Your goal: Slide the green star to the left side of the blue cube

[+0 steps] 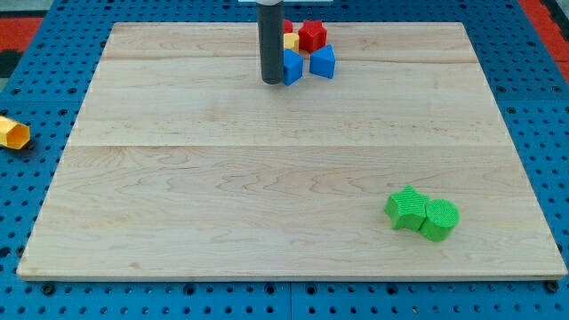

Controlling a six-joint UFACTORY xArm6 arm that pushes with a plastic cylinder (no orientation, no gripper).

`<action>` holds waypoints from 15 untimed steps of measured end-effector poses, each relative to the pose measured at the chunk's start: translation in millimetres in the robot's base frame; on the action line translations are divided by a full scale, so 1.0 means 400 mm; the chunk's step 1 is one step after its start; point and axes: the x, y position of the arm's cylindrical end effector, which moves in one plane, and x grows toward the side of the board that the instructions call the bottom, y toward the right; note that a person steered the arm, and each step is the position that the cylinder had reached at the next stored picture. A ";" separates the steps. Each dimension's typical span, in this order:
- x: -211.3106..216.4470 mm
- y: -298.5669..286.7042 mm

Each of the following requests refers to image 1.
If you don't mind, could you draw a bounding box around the blue triangular prism block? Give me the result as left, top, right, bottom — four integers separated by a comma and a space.
309, 44, 336, 79

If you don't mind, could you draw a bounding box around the red block behind rod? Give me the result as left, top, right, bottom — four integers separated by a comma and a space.
283, 19, 293, 34

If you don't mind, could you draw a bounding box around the yellow block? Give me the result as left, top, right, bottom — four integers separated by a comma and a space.
283, 33, 300, 53

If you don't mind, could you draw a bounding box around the red star block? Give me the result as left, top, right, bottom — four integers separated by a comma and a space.
298, 20, 327, 53

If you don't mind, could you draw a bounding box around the light wooden board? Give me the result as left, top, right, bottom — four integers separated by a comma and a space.
17, 22, 567, 282

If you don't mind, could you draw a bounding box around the blue cube block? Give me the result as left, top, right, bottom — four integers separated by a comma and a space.
283, 49, 304, 85

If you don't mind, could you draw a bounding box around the yellow hexagonal tube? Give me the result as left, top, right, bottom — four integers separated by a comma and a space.
0, 116, 30, 149

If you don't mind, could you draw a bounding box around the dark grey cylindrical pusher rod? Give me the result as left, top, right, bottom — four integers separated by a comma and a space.
256, 0, 284, 84

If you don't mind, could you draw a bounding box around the green cylinder block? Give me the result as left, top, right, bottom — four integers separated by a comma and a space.
419, 198, 461, 242

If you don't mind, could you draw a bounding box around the green star block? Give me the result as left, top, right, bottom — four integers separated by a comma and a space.
384, 185, 430, 231

